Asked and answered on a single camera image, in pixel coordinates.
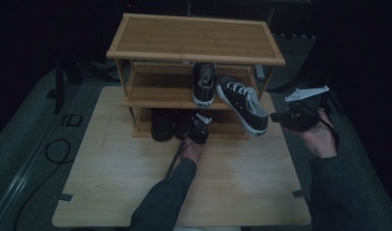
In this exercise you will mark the grey metal piece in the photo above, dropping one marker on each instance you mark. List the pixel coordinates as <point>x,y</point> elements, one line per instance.
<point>260,73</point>

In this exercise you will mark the dark tape strip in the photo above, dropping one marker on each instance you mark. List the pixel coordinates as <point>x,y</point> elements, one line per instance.
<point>300,193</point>
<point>65,197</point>

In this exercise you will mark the person's left hand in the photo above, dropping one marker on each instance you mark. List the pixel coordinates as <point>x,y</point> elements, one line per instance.
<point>192,151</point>

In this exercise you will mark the person's right hand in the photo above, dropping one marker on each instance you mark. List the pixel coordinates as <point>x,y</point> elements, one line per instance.
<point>320,141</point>

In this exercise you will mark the wooden three-tier shoe rack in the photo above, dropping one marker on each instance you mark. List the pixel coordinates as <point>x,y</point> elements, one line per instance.
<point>196,38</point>

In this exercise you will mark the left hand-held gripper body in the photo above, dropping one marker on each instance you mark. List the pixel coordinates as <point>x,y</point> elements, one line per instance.
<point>198,131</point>

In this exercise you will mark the black and white canvas sneaker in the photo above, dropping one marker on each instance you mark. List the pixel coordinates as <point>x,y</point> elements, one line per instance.
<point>246,114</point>
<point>203,96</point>

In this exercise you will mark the black leather shoe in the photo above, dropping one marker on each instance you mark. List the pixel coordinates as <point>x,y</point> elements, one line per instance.
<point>180,125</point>
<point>162,128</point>

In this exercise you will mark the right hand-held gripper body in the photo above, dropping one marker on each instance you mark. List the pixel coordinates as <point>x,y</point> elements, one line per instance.
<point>302,117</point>

